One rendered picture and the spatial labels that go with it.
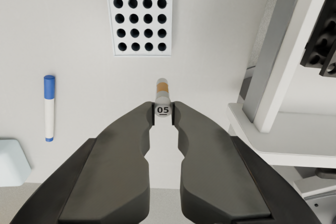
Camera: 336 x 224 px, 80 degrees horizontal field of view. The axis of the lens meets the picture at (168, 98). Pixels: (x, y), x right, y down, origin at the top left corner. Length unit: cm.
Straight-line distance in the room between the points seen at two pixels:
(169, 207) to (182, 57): 172
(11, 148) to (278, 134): 46
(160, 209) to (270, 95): 181
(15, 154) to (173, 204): 158
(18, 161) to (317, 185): 69
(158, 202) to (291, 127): 168
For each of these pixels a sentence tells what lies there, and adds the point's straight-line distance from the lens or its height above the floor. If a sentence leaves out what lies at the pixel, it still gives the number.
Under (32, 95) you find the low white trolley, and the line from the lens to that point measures 43.
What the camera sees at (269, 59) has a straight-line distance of 26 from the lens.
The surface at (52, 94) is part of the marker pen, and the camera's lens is 40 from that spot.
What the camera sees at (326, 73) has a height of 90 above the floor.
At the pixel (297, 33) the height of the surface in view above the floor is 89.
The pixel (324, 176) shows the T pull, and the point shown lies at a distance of 34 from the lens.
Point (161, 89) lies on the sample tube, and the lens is 15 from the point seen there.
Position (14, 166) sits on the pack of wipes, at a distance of 51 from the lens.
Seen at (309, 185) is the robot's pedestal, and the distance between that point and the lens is 68.
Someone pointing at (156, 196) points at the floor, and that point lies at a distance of 185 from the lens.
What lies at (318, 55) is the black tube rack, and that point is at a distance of 29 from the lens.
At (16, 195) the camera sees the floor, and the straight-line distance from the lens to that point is 215.
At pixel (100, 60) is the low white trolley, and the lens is 36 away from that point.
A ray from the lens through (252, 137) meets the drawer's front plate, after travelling 26.
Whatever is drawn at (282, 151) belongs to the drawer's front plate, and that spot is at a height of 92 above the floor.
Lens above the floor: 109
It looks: 62 degrees down
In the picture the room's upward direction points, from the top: 176 degrees clockwise
